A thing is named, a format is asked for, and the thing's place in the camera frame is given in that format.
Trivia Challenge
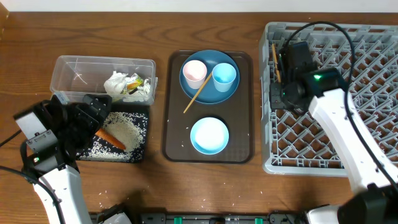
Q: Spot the wooden chopstick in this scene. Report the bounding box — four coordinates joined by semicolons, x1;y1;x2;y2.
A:
183;72;213;114
271;44;281;83

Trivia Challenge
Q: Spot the pile of white rice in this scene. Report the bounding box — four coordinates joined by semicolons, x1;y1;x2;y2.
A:
79;111;147;162

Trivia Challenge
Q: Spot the white paper napkin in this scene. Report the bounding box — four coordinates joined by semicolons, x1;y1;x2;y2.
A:
135;78;151;96

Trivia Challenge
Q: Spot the white tissue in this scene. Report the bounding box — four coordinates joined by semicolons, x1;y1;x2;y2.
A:
104;71;128;95

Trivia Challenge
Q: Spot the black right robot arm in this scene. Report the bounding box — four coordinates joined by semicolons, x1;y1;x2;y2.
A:
270;68;397;223

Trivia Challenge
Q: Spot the brown serving tray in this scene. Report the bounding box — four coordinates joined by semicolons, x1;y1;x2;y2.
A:
162;50;254;164

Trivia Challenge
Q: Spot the grey dishwasher rack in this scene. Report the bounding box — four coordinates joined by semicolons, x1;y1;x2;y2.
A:
259;22;397;177

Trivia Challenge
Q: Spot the orange carrot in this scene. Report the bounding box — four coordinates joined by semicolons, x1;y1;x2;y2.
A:
96;128;126;150

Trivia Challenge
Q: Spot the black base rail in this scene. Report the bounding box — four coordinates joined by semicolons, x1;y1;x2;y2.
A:
90;203;305;224

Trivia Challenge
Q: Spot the clear plastic bin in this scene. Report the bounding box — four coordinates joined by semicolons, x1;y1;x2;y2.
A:
50;55;157;106

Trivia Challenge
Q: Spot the dark blue plate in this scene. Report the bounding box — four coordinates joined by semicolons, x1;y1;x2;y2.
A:
179;50;240;105

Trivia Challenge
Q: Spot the black plastic tray bin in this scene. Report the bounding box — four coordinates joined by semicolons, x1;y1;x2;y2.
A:
76;104;149;164

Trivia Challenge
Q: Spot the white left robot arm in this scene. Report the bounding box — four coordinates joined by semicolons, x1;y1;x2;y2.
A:
14;94;112;223

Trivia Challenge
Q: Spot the yellow green snack wrapper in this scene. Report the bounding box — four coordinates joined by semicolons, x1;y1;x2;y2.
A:
121;73;144;95

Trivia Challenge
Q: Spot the pink cup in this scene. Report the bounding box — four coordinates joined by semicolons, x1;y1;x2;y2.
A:
183;60;207;89

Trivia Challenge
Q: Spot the light blue cup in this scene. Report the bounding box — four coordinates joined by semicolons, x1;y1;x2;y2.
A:
212;63;237;92

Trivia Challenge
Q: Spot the light blue bowl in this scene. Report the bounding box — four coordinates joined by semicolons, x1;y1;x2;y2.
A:
190;117;229;155

